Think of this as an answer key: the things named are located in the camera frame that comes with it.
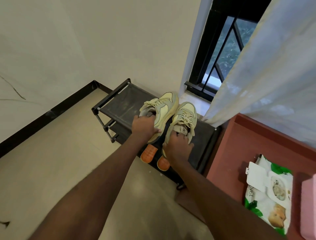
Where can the person's left hand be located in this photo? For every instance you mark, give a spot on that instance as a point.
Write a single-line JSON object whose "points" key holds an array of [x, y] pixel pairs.
{"points": [[143, 128]]}

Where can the person's right hand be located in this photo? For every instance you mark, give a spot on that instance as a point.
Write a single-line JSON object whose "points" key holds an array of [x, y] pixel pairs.
{"points": [[178, 149]]}

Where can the person's right fingers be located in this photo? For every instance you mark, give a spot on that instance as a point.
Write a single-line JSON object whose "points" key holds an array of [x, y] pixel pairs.
{"points": [[183, 141]]}

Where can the person's left thumb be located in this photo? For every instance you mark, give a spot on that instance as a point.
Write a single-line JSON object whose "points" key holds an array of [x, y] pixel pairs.
{"points": [[155, 131]]}

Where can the cream yellow sneaker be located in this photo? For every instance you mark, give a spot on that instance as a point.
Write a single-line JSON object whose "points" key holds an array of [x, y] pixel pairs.
{"points": [[185, 115], [164, 106]]}

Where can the person's right forearm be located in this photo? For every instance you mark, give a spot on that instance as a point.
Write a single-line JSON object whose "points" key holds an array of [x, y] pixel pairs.
{"points": [[222, 210]]}

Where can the person's left forearm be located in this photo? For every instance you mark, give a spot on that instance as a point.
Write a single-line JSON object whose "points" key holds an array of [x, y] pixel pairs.
{"points": [[93, 188]]}

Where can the orange shoe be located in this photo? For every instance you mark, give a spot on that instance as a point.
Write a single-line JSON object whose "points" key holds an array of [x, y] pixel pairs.
{"points": [[163, 163], [148, 153]]}

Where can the black fabric shoe rack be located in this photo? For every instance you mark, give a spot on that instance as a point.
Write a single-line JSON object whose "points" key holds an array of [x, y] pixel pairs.
{"points": [[123, 106]]}

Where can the reddish brown table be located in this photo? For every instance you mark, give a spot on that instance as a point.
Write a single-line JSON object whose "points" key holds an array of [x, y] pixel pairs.
{"points": [[237, 148]]}

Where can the white sheer curtain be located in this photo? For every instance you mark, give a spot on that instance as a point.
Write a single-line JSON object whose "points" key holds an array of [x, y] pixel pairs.
{"points": [[276, 74], [196, 44]]}

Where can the white green wet wipes packet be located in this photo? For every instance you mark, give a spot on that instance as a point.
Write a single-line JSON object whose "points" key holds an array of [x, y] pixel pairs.
{"points": [[269, 195]]}

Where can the black framed window with grille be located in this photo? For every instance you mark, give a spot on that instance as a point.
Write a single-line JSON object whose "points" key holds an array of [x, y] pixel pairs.
{"points": [[217, 37]]}

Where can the pink box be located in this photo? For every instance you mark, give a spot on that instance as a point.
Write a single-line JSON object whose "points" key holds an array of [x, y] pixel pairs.
{"points": [[309, 210]]}

